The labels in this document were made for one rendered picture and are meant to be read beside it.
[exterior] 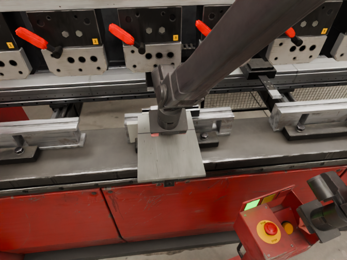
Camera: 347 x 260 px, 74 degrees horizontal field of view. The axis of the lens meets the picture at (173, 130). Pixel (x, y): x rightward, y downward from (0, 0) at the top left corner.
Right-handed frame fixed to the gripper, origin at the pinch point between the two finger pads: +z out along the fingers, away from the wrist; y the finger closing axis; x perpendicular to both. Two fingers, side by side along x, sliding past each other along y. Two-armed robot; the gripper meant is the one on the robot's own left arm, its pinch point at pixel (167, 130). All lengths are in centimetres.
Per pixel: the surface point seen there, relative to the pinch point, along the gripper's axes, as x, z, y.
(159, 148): 5.7, -1.4, 2.7
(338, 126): 0, 11, -66
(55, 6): -22.5, -25.5, 23.6
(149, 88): -14.0, -1.3, 4.3
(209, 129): -3.1, 12.9, -16.6
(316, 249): 57, 83, -90
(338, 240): 54, 85, -107
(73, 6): -22.5, -25.5, 19.9
